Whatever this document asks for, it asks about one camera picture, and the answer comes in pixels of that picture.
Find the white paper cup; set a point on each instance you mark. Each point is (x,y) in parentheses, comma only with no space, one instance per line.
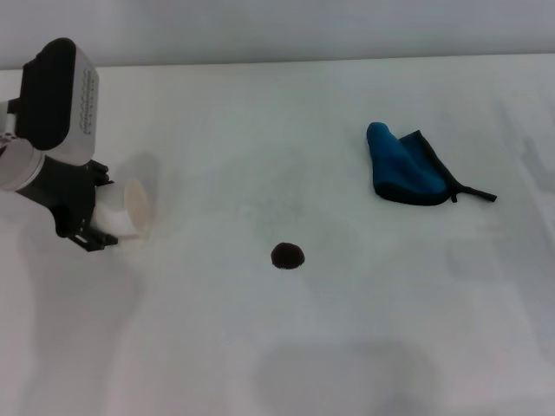
(121,210)

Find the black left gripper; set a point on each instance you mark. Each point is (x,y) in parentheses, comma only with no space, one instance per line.
(65,195)

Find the black water stain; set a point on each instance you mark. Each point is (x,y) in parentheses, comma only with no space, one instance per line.
(288,256)

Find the blue rag with black trim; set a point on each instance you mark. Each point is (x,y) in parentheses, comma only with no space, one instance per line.
(401,171)

